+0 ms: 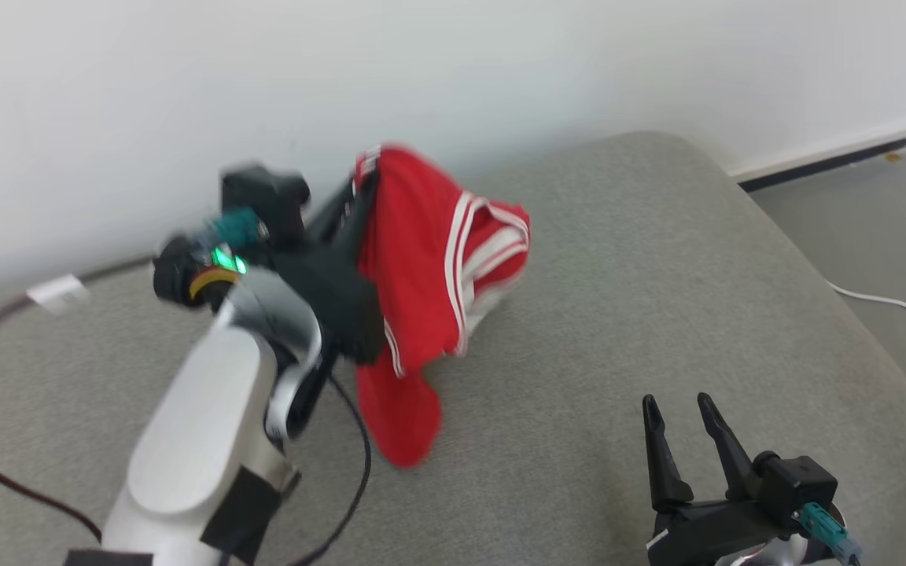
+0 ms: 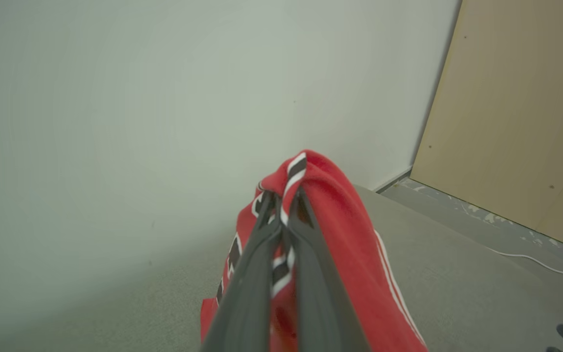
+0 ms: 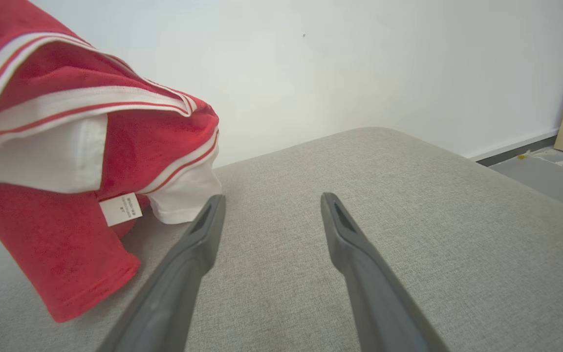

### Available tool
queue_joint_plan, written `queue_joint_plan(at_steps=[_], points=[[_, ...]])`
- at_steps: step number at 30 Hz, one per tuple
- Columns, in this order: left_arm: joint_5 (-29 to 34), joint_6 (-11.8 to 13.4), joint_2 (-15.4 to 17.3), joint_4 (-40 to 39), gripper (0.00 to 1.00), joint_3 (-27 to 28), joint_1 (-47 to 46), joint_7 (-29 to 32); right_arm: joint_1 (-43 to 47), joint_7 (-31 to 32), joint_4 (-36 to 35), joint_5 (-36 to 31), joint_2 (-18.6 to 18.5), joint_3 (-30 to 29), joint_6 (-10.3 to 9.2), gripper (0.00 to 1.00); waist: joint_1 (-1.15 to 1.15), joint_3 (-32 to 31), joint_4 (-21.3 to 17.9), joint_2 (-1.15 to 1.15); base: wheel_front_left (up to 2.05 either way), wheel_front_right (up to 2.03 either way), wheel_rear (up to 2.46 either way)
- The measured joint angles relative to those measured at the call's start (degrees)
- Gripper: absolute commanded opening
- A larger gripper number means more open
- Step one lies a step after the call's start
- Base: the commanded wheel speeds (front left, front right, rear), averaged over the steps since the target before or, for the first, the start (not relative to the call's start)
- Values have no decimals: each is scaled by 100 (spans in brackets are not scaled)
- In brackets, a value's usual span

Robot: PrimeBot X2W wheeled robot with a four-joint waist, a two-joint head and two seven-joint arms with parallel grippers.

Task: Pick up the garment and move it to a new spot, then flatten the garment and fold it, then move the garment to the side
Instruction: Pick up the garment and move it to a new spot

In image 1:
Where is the white floor cable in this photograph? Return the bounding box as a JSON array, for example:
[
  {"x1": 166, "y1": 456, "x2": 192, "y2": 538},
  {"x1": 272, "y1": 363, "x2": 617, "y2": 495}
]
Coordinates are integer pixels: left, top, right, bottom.
[{"x1": 826, "y1": 281, "x2": 906, "y2": 344}]

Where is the white cable label tag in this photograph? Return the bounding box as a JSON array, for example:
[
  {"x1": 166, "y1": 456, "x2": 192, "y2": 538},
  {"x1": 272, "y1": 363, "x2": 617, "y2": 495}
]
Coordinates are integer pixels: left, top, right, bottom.
[{"x1": 26, "y1": 273, "x2": 91, "y2": 316}]

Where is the red shirt with white sleeve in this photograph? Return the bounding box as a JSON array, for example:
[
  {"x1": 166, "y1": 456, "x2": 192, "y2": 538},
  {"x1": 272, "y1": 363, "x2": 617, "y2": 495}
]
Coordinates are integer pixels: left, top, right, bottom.
[{"x1": 353, "y1": 144, "x2": 532, "y2": 470}]

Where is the teal right camera connector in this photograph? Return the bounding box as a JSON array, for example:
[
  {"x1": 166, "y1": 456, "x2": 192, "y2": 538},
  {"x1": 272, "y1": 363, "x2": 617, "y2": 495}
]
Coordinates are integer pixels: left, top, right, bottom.
[{"x1": 795, "y1": 503, "x2": 863, "y2": 564}]

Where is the teal left camera connector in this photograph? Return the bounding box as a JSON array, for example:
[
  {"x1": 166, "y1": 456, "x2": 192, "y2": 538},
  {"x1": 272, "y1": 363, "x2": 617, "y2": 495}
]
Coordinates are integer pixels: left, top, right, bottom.
[{"x1": 212, "y1": 208, "x2": 270, "y2": 254}]

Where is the teal camera connector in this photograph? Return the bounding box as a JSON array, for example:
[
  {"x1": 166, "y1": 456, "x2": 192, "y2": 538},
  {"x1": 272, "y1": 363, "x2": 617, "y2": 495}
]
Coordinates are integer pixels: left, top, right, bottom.
[
  {"x1": 212, "y1": 208, "x2": 270, "y2": 254},
  {"x1": 795, "y1": 503, "x2": 863, "y2": 564}
]

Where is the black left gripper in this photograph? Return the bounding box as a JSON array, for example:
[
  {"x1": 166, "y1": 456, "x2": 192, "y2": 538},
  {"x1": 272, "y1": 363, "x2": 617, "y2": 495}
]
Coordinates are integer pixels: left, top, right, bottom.
[{"x1": 272, "y1": 169, "x2": 387, "y2": 367}]

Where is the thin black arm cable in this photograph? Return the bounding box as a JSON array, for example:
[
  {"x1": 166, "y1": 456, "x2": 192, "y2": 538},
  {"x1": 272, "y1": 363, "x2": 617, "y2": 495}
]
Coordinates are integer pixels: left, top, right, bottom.
[{"x1": 288, "y1": 373, "x2": 374, "y2": 566}]

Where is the wall baseboard strip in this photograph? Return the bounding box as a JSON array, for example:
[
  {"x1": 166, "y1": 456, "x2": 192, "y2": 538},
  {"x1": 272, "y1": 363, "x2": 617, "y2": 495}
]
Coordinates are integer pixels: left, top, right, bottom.
[{"x1": 735, "y1": 122, "x2": 906, "y2": 194}]

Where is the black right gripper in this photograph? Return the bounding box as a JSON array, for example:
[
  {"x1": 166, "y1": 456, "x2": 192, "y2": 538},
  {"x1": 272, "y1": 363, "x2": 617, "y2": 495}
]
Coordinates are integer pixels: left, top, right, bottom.
[{"x1": 642, "y1": 391, "x2": 809, "y2": 566}]

